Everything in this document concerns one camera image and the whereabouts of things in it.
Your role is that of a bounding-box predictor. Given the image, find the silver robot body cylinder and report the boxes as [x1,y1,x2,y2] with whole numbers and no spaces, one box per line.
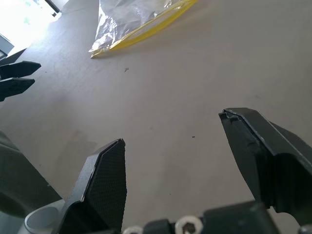
[23,199,66,234]

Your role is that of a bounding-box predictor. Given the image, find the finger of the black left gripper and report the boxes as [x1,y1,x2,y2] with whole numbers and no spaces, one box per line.
[0,77,36,102]
[0,60,41,80]

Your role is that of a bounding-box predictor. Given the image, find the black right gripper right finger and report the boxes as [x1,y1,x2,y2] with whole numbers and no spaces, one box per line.
[218,108,312,234]

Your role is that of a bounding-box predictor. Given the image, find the clear yellow-zip plastic bag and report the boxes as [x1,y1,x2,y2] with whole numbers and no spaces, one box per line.
[88,0,198,59]

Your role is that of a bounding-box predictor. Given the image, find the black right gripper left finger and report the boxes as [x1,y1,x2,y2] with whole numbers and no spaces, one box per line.
[58,138,129,234]

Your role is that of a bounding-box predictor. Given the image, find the black window frame bar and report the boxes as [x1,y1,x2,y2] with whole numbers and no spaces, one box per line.
[45,0,60,13]

